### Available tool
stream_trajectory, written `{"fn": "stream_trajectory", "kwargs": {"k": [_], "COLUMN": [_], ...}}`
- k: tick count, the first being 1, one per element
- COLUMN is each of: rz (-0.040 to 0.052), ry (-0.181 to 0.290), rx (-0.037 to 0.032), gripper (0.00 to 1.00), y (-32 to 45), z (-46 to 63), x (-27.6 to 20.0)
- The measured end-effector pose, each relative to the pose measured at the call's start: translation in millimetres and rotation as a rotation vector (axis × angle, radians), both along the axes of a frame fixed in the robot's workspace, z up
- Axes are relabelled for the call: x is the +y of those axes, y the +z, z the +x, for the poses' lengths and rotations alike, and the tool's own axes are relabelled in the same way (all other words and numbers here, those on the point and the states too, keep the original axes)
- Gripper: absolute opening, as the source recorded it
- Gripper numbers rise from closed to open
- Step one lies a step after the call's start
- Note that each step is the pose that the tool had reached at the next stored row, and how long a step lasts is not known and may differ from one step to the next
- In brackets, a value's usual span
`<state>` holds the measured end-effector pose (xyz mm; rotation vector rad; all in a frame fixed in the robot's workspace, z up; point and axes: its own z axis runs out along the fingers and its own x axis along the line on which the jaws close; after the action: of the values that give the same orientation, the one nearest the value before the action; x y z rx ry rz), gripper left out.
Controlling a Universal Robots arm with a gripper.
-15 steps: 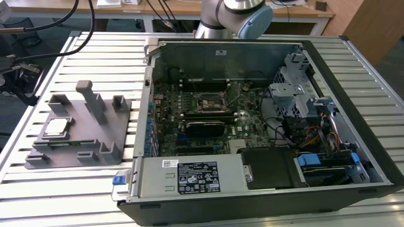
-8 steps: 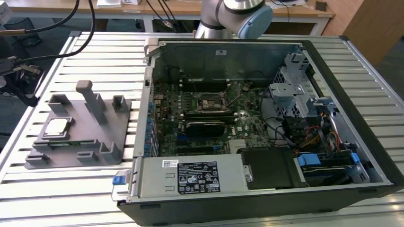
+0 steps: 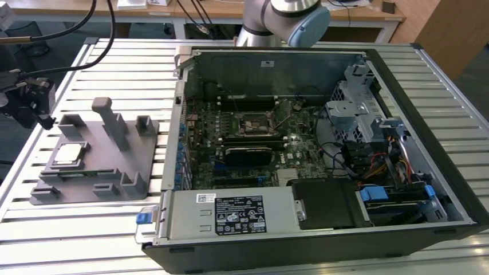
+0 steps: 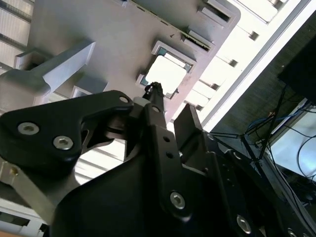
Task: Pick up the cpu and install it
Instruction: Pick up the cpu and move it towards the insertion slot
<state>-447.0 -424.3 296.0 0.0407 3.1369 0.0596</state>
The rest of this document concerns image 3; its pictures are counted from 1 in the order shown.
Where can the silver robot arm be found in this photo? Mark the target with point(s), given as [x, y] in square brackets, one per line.
[261, 17]

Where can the white labelled box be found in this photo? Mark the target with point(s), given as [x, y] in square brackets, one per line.
[159, 2]

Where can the silver chipset heatsink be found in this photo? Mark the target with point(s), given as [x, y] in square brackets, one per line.
[287, 175]

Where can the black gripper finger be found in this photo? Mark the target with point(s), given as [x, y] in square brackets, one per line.
[45, 100]

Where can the CPU socket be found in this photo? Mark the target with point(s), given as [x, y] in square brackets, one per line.
[254, 124]

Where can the wooden desk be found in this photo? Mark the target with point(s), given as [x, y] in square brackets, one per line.
[371, 13]

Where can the black graphics card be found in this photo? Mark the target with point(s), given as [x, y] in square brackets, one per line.
[249, 157]

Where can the blue case latch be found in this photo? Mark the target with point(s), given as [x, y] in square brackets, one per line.
[145, 218]

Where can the green motherboard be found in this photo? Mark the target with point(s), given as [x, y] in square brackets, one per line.
[306, 160]

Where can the black PC case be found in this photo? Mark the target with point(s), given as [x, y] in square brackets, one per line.
[306, 252]

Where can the small brown box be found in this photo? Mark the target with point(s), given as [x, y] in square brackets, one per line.
[389, 7]

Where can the grey parts rack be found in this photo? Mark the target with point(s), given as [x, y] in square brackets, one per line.
[99, 160]

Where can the blue card retention clip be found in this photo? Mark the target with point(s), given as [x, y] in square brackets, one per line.
[179, 156]
[178, 178]
[181, 166]
[179, 147]

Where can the black RAM slot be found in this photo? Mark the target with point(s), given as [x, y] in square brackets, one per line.
[253, 106]
[253, 144]
[253, 99]
[253, 138]
[253, 141]
[253, 147]
[253, 102]
[253, 96]

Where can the wooden cabinet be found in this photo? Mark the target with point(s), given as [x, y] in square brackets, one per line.
[451, 34]

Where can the silver power supply unit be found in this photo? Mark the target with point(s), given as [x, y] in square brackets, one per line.
[183, 217]

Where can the silver drive cage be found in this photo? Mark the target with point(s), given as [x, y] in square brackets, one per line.
[345, 111]

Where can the silver CPU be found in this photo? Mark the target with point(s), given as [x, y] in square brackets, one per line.
[69, 154]

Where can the blue bay clip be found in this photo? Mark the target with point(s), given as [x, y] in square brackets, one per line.
[429, 191]

